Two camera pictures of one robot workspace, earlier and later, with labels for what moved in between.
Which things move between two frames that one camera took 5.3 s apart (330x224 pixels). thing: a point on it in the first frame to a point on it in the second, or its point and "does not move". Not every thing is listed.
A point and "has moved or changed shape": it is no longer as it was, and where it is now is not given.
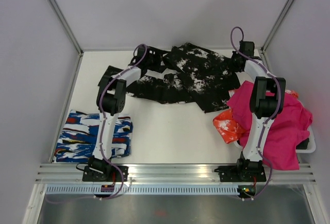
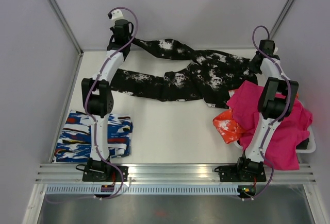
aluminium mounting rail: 169,173 does not move
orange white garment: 227,129 does not move
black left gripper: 158,56 to 112,30
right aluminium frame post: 281,20 does not move
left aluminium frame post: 58,12 does not move
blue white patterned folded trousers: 79,137 does not move
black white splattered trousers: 202,78 has moved or changed shape
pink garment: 279,147 does not move
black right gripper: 230,65 to 252,68
